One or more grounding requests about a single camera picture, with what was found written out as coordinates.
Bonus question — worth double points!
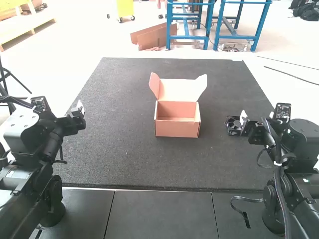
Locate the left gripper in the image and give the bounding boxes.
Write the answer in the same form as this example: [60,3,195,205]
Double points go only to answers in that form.
[58,100,87,137]

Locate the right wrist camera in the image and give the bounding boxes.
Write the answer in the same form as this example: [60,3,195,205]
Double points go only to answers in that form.
[273,102,292,124]

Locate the yellow wheeled cart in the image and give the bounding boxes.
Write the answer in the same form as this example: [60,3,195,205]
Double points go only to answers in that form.
[107,0,136,23]

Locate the wooden pallet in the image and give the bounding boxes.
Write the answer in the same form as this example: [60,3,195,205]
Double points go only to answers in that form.
[0,0,57,52]

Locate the blue metal frame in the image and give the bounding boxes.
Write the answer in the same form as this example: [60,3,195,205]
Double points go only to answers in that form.
[212,0,273,52]
[165,0,215,51]

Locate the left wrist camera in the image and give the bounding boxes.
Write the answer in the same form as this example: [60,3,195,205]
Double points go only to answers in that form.
[30,96,49,113]

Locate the black cable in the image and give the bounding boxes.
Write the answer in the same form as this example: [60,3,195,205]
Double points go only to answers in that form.
[256,148,275,170]
[230,195,265,220]
[53,144,68,165]

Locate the black bags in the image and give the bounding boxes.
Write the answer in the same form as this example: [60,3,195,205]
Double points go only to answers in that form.
[288,0,319,22]

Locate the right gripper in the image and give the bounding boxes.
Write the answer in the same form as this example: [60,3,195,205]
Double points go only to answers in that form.
[239,110,273,150]

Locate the cardboard box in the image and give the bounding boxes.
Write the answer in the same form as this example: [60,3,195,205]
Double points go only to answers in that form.
[149,72,208,139]

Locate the flat brown cardboard sheet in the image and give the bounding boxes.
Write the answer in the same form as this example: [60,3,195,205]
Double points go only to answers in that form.
[130,22,178,51]

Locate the black square fan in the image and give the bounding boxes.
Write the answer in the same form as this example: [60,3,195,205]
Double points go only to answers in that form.
[225,115,244,136]

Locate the dark base panel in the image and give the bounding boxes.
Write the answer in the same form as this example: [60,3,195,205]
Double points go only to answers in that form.
[31,188,116,239]
[104,190,220,239]
[211,192,277,239]

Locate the black mat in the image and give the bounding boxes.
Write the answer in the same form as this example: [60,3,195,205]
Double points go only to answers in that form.
[53,57,278,192]

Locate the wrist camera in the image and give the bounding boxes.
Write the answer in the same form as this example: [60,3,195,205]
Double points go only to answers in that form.
[30,96,49,113]
[273,102,292,124]

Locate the black tripod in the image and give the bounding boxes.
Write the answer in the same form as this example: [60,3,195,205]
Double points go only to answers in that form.
[0,56,32,114]

